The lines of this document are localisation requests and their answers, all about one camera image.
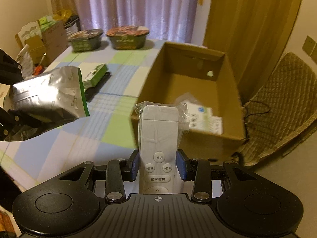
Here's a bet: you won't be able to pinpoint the white green medicine box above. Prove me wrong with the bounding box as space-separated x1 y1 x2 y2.
187 102 223 135

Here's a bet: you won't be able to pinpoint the checked tablecloth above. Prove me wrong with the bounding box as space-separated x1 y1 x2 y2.
0 36 169 191

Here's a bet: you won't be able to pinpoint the green throat spray box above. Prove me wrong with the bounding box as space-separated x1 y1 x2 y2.
78 62 108 90

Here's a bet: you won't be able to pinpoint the brown cardboard box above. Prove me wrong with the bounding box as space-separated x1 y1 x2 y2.
137 42 245 164

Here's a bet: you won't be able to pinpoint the white remote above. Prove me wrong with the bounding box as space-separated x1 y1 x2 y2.
135 102 189 194

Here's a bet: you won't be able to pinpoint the wooden door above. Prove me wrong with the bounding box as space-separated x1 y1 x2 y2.
203 0 301 103

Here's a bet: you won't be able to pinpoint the side cardboard boxes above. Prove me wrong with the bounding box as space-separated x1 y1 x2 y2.
15 20 68 66

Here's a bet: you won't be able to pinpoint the crumpled white plastic bag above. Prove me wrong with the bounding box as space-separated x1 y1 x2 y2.
16 45 34 80

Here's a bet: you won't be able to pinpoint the dark noodle bowl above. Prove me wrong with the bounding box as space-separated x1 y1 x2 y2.
106 25 150 49
68 29 104 53

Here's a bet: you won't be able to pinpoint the black cables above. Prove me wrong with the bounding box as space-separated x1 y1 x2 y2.
241 100 271 134

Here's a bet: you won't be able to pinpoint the silver foil pouch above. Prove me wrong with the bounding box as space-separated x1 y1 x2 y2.
2 66 90 142

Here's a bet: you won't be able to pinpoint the clear bag of tubes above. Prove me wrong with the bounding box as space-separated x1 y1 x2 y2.
175 92 204 115

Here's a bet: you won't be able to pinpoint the double wall socket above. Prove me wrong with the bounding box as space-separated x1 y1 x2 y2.
302 36 317 63

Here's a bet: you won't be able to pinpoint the purple curtain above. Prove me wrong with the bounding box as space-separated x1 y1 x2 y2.
51 0 197 42

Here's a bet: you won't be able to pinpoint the right dark noodle bowl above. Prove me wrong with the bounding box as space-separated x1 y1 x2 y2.
106 25 150 49

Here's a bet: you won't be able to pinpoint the left dark noodle bowl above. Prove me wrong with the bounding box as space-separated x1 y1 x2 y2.
68 29 104 53

